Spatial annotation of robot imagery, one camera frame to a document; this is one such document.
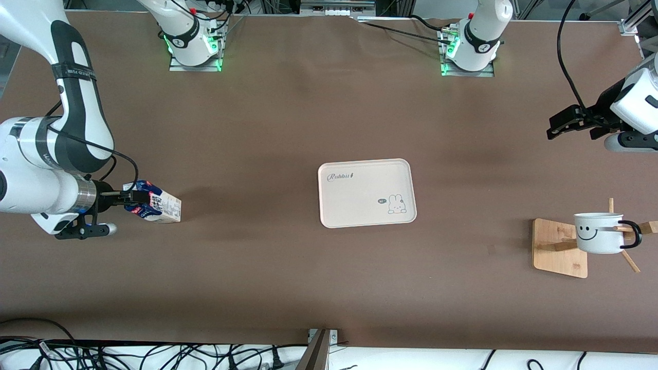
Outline blue milk carton green cap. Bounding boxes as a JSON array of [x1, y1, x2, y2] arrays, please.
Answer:
[[123, 180, 182, 224]]

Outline white smiley cup black handle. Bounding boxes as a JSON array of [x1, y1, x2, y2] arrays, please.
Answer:
[[573, 212, 643, 254]]

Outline cream rabbit print tray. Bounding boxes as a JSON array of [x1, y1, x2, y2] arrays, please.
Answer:
[[318, 158, 417, 229]]

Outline wooden mug stand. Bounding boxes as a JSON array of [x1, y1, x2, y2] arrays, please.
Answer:
[[532, 198, 658, 279]]

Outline aluminium profile bar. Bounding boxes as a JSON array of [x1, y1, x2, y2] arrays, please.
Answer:
[[295, 329, 332, 370]]

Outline silver power strip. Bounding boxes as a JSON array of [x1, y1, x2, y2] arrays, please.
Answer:
[[300, 0, 377, 17]]

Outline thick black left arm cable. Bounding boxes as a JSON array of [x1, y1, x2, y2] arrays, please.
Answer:
[[556, 0, 590, 110]]

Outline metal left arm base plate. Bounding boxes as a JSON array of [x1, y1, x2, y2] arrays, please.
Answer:
[[440, 23, 496, 78]]

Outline aluminium frame corner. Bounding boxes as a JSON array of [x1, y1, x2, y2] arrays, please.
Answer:
[[618, 0, 658, 57]]

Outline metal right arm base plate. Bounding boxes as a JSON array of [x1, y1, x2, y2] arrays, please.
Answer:
[[164, 17, 224, 72]]

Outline black looped floor cable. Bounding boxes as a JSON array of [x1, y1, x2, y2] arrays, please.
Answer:
[[0, 318, 79, 370]]

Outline short black base cable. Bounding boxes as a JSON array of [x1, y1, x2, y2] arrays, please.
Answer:
[[409, 14, 453, 34]]

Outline long black base cable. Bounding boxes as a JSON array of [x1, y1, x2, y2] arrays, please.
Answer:
[[355, 18, 454, 47]]

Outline black right base cable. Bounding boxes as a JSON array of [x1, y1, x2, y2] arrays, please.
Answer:
[[207, 0, 247, 40]]

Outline small metal bracket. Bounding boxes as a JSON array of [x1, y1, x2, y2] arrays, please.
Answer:
[[307, 329, 339, 345]]

